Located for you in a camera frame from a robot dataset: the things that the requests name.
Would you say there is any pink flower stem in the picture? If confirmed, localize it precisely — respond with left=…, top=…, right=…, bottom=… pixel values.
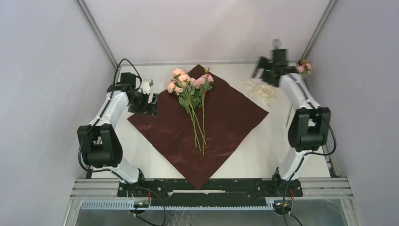
left=285, top=59, right=313, bottom=128
left=194, top=68, right=214, bottom=155
left=167, top=68, right=209, bottom=151
left=167, top=81, right=203, bottom=152

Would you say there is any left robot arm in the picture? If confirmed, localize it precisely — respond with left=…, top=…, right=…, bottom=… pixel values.
left=77, top=73, right=158, bottom=196

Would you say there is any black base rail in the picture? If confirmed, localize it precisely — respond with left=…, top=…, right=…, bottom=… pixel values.
left=117, top=178, right=303, bottom=206

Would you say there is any red wrapping paper sheet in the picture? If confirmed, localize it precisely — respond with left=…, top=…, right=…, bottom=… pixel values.
left=128, top=76, right=268, bottom=190

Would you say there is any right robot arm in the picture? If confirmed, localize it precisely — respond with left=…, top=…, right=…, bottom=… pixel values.
left=252, top=47, right=331, bottom=196

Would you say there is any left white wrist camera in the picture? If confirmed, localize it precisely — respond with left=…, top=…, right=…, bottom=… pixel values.
left=141, top=79, right=153, bottom=95

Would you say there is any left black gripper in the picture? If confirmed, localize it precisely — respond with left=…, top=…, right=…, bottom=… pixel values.
left=129, top=91, right=158, bottom=117

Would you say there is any cream ribbon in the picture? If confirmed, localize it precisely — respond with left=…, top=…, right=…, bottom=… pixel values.
left=241, top=78, right=276, bottom=107

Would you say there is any white cable duct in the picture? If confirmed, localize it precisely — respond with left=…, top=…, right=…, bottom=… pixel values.
left=80, top=200, right=275, bottom=210

